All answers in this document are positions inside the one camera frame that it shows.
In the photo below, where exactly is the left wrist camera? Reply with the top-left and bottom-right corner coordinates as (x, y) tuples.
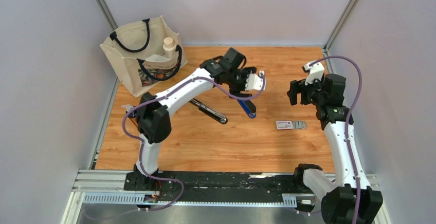
(245, 70), (266, 91)

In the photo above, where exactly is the orange pump bottle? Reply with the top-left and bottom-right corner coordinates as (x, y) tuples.
(121, 104), (137, 118)

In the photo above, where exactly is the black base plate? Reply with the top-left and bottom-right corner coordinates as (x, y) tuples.
(123, 171), (315, 204)

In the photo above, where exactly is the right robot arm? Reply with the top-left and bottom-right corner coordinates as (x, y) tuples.
(287, 74), (383, 223)

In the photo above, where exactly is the blue tape dispenser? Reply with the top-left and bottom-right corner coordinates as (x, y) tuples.
(237, 93), (256, 119)

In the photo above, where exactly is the white paper in bag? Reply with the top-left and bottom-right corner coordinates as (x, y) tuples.
(145, 54), (171, 64)

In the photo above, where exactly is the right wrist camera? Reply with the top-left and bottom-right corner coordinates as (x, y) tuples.
(302, 61), (325, 85)

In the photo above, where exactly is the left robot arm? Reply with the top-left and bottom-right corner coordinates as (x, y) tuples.
(122, 48), (266, 191)

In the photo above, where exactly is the aluminium rail frame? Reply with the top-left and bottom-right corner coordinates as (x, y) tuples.
(59, 170), (392, 224)

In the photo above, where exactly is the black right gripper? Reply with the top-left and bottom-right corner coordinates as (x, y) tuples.
(286, 73), (324, 107)

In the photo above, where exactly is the cream canvas tote bag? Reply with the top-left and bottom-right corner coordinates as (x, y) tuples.
(100, 16), (188, 98)

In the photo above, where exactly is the red white staple box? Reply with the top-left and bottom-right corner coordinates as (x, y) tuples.
(276, 121), (294, 130)

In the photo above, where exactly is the beige bottle in bag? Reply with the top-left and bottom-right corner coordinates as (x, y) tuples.
(162, 36), (177, 59)

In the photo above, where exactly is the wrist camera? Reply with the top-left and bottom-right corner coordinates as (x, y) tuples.
(302, 61), (325, 85)
(245, 70), (266, 91)

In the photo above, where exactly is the black stapler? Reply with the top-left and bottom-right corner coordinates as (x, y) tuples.
(189, 98), (228, 124)

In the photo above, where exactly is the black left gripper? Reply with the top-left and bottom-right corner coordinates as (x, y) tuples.
(226, 67), (257, 100)

